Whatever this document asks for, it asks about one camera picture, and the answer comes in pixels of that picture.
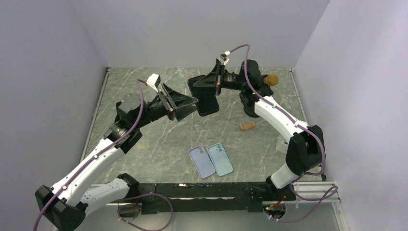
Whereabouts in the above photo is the white phone stand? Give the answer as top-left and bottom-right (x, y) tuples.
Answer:
(276, 134), (288, 154)

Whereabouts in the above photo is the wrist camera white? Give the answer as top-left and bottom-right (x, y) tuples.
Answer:
(217, 51), (231, 65)
(146, 73), (161, 92)

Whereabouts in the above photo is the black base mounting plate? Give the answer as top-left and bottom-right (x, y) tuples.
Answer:
(106, 181), (297, 215)

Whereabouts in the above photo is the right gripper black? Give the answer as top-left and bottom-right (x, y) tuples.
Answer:
(193, 63), (247, 96)

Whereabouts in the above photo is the black phone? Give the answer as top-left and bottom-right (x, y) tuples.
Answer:
(187, 75), (219, 116)

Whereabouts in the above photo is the small brown wooden block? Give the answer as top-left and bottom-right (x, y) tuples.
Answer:
(239, 121), (256, 131)

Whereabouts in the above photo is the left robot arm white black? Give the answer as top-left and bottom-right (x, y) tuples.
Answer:
(35, 84), (198, 231)

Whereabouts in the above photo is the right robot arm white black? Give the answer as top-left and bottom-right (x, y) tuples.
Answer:
(187, 60), (325, 200)

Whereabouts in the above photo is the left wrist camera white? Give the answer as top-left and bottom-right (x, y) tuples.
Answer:
(146, 73), (161, 92)

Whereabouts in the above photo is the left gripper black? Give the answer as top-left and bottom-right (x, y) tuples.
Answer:
(134, 83), (199, 129)

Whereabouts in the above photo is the wooden microphone on black stand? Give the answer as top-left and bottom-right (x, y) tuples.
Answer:
(240, 74), (279, 118)

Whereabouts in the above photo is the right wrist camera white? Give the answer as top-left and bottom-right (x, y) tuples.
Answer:
(217, 51), (231, 65)

